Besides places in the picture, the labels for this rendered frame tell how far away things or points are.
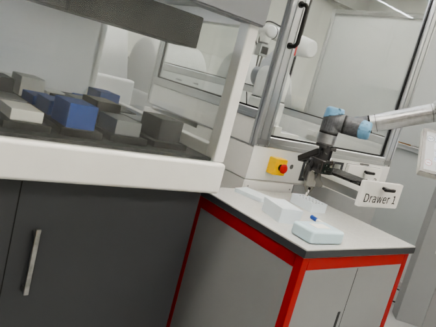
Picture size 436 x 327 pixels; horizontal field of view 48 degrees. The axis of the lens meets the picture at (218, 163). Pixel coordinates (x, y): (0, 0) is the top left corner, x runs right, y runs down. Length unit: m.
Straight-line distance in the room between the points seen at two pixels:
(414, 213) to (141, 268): 2.72
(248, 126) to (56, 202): 0.93
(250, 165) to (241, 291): 0.57
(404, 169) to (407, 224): 0.43
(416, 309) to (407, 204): 1.03
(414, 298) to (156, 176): 2.15
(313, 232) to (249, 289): 0.31
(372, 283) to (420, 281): 1.38
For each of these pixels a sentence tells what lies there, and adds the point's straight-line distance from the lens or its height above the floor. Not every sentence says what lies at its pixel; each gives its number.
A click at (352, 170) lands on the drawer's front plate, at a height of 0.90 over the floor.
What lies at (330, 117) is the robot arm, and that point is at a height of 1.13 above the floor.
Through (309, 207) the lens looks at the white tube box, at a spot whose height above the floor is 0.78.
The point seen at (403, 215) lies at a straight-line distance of 4.06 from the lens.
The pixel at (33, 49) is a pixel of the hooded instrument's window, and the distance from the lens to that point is 1.28.
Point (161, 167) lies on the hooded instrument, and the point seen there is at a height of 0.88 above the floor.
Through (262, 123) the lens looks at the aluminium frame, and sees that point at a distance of 2.02.
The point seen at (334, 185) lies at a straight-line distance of 2.16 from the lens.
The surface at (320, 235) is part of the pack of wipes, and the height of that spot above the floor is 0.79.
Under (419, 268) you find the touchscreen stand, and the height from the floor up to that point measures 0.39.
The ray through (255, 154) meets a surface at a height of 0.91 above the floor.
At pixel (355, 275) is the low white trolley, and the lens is 1.76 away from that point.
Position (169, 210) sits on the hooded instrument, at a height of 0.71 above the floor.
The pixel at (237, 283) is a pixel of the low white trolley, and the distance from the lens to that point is 1.71.
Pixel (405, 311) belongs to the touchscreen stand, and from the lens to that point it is 3.29.
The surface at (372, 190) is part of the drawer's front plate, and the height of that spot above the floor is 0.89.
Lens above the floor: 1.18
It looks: 10 degrees down
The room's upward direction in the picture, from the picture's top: 15 degrees clockwise
